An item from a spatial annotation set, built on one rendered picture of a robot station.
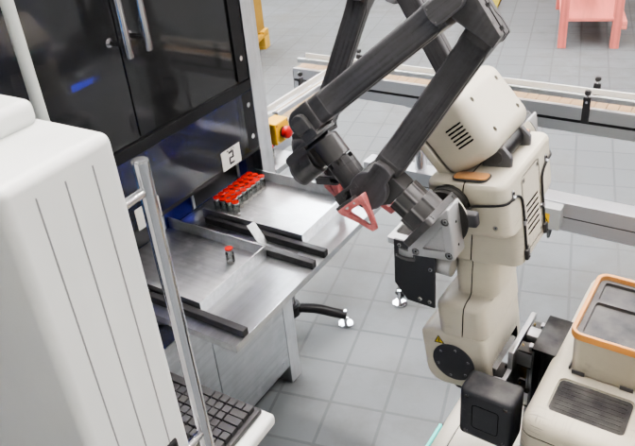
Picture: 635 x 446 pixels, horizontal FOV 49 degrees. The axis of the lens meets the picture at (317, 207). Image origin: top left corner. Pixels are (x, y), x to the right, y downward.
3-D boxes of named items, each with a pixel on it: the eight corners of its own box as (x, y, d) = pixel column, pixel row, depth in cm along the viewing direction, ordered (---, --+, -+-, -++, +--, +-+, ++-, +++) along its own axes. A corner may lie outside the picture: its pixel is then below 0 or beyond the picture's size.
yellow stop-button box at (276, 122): (259, 142, 223) (256, 121, 219) (272, 133, 228) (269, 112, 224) (278, 145, 219) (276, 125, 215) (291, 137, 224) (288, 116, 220)
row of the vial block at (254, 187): (226, 214, 200) (223, 200, 198) (262, 186, 213) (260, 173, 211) (231, 216, 199) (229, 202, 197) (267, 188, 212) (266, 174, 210)
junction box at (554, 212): (525, 224, 260) (527, 203, 256) (530, 217, 264) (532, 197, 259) (558, 231, 254) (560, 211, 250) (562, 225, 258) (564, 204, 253)
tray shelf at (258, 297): (89, 293, 177) (87, 287, 176) (253, 173, 226) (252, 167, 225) (237, 353, 153) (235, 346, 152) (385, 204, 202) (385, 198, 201)
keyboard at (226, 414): (78, 395, 154) (76, 386, 153) (123, 354, 164) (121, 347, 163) (222, 462, 135) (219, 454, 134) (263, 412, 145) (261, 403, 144)
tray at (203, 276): (101, 276, 179) (98, 265, 177) (170, 227, 198) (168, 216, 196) (201, 315, 162) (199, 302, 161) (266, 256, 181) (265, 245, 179)
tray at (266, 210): (203, 218, 200) (201, 208, 198) (256, 178, 219) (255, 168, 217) (302, 246, 184) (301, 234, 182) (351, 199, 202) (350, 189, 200)
